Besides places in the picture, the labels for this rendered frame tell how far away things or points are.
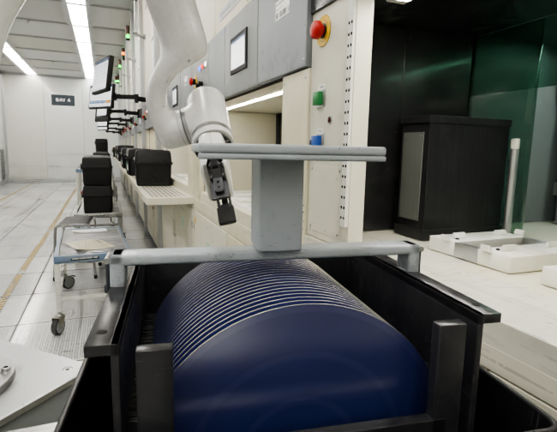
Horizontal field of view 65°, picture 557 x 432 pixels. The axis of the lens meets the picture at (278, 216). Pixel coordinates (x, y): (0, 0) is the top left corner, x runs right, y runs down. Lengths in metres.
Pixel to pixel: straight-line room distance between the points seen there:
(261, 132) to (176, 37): 1.62
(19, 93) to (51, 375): 13.74
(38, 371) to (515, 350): 0.65
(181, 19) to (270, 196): 0.62
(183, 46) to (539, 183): 1.18
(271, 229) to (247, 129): 2.14
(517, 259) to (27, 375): 0.81
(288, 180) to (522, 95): 1.01
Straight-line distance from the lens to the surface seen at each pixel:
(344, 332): 0.28
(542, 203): 1.64
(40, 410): 0.70
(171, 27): 0.89
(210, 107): 0.92
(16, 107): 14.33
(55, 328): 2.83
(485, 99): 1.34
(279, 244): 0.31
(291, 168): 0.31
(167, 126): 0.93
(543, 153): 1.62
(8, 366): 0.74
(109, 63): 3.77
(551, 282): 0.84
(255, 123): 2.45
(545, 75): 1.24
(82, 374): 0.33
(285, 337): 0.27
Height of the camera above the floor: 1.08
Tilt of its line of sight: 9 degrees down
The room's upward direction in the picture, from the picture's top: 1 degrees clockwise
